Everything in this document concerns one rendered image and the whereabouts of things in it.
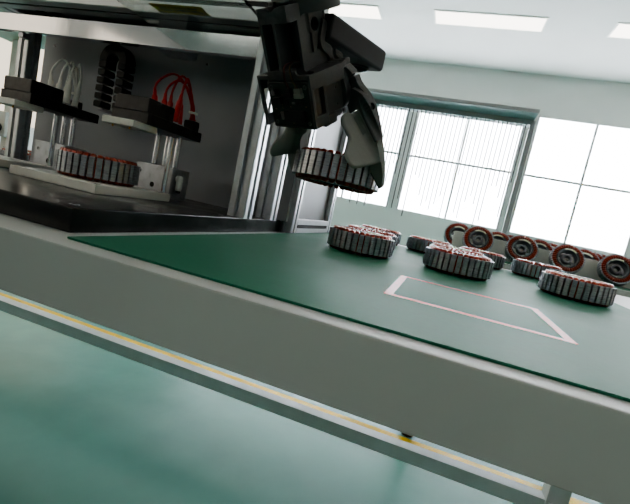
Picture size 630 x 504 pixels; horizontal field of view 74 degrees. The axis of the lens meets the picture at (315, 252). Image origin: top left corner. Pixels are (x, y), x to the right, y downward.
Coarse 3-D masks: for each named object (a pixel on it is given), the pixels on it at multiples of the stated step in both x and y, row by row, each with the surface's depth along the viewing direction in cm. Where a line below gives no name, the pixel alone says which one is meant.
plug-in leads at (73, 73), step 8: (56, 64) 80; (80, 64) 82; (72, 72) 79; (80, 72) 81; (48, 80) 80; (80, 80) 81; (64, 88) 82; (80, 88) 81; (64, 96) 79; (72, 104) 81; (80, 104) 85
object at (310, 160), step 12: (300, 156) 50; (312, 156) 49; (324, 156) 48; (336, 156) 48; (300, 168) 50; (312, 168) 48; (324, 168) 48; (336, 168) 48; (348, 168) 48; (360, 168) 48; (312, 180) 56; (324, 180) 48; (336, 180) 48; (348, 180) 48; (360, 180) 49; (372, 180) 50; (360, 192) 55; (372, 192) 52
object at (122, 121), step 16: (128, 96) 65; (112, 112) 66; (128, 112) 65; (144, 112) 64; (160, 112) 67; (144, 128) 65; (160, 128) 67; (176, 128) 71; (176, 144) 74; (176, 160) 74
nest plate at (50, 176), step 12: (12, 168) 57; (24, 168) 56; (36, 168) 60; (48, 180) 55; (60, 180) 55; (72, 180) 54; (84, 180) 56; (96, 192) 53; (108, 192) 55; (120, 192) 57; (132, 192) 59; (144, 192) 61; (156, 192) 64
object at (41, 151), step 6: (36, 144) 81; (42, 144) 80; (48, 144) 80; (60, 144) 82; (36, 150) 81; (42, 150) 81; (48, 150) 80; (54, 150) 80; (84, 150) 83; (36, 156) 81; (42, 156) 81; (36, 162) 81; (42, 162) 81
